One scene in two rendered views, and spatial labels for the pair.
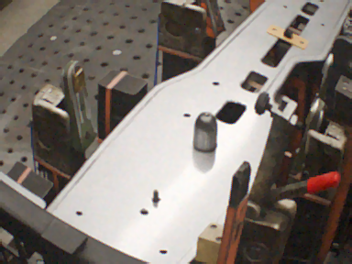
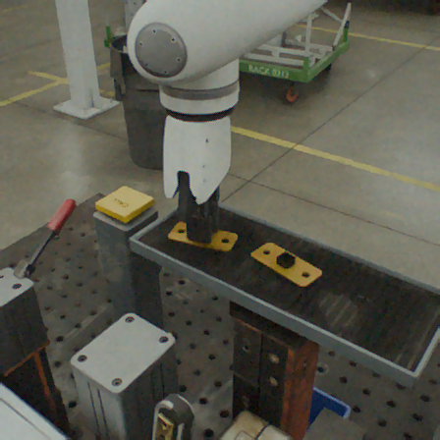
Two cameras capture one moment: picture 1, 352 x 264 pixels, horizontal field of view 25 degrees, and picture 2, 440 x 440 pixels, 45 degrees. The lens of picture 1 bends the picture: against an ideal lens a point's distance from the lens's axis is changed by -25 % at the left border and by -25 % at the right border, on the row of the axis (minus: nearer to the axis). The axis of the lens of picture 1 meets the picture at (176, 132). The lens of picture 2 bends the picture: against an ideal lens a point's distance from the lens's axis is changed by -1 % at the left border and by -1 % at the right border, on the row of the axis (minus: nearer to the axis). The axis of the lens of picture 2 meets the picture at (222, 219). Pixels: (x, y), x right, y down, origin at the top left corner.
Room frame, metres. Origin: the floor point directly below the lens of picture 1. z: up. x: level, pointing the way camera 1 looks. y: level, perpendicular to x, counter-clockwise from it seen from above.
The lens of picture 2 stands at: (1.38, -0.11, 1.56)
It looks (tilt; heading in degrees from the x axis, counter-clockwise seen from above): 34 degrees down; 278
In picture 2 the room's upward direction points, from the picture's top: straight up
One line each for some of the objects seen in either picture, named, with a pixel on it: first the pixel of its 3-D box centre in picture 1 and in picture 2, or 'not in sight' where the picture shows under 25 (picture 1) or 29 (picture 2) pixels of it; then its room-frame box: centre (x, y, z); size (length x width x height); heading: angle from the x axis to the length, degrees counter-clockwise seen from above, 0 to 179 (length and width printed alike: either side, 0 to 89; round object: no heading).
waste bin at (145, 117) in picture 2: not in sight; (156, 101); (2.21, -3.04, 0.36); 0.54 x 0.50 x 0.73; 64
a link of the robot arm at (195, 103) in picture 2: not in sight; (199, 89); (1.48, -0.65, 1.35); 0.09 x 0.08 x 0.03; 78
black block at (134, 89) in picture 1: (119, 159); not in sight; (1.17, 0.08, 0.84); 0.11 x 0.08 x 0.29; 62
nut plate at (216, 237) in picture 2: not in sight; (202, 234); (1.48, -0.65, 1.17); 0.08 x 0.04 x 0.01; 168
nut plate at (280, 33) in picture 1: (288, 35); not in sight; (1.33, -0.20, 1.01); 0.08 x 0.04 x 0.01; 63
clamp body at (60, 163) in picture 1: (61, 183); not in sight; (1.07, 0.18, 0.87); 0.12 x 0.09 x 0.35; 62
